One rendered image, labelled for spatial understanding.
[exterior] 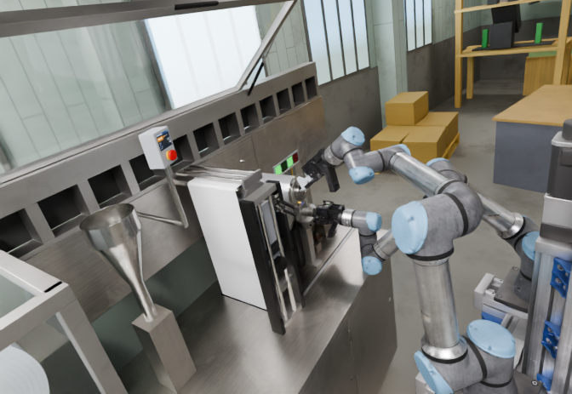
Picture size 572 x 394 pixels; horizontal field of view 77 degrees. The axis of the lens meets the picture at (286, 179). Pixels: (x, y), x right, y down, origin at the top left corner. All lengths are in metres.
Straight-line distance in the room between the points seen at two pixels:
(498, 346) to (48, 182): 1.31
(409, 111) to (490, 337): 3.86
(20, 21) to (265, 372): 1.12
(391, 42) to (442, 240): 4.54
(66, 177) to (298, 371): 0.93
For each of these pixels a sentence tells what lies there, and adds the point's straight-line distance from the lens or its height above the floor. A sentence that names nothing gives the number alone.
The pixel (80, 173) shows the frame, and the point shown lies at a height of 1.60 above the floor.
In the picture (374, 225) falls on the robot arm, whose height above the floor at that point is 1.12.
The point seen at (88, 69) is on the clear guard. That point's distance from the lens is 1.03.
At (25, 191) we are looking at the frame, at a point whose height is 1.62.
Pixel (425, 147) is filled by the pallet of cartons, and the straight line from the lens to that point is 4.28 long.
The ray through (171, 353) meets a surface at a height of 1.04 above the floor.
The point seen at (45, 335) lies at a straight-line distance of 0.71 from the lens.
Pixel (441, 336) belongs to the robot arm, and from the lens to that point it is 1.08.
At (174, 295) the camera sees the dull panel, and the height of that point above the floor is 0.99.
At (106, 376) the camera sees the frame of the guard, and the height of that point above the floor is 1.41.
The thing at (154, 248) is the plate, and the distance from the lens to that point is 1.46.
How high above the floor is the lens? 1.91
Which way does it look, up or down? 24 degrees down
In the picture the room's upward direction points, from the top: 11 degrees counter-clockwise
